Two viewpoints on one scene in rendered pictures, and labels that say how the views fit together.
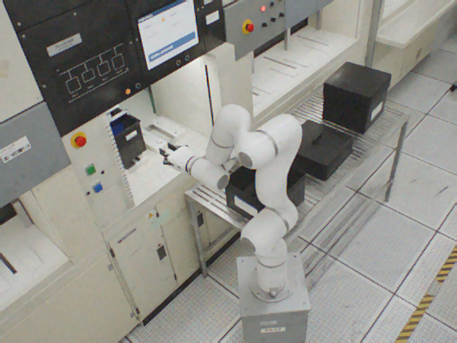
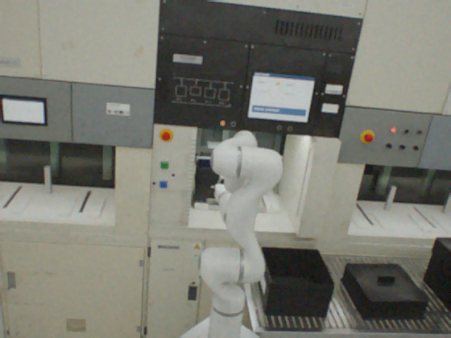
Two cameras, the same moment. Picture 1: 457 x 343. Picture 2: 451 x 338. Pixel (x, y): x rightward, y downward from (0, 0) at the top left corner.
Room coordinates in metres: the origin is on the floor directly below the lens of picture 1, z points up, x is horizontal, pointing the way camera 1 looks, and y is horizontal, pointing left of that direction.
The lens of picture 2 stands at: (-0.10, -0.85, 2.02)
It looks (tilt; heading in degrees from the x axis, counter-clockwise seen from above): 23 degrees down; 37
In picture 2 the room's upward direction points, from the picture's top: 7 degrees clockwise
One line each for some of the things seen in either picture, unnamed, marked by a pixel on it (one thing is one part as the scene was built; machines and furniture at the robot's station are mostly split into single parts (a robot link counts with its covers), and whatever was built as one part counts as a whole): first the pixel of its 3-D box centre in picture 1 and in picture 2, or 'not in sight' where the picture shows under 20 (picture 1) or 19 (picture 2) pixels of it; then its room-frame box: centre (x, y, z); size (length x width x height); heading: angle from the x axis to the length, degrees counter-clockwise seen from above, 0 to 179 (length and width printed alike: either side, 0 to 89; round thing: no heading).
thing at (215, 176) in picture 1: (211, 174); (231, 209); (1.22, 0.09, 1.19); 0.13 x 0.09 x 0.08; 45
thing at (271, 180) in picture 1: (277, 182); (250, 218); (1.02, -0.14, 1.31); 0.16 x 0.12 x 0.50; 133
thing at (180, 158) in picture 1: (184, 159); (226, 194); (1.32, 0.19, 1.19); 0.11 x 0.10 x 0.07; 45
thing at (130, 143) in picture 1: (112, 134); (215, 171); (1.71, 0.57, 1.06); 0.24 x 0.20 x 0.32; 134
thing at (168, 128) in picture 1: (160, 134); (258, 201); (1.90, 0.38, 0.89); 0.22 x 0.21 x 0.04; 44
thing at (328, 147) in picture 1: (316, 145); (383, 286); (1.75, -0.45, 0.83); 0.29 x 0.29 x 0.13; 47
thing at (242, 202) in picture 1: (264, 189); (292, 280); (1.44, -0.14, 0.85); 0.28 x 0.28 x 0.17; 44
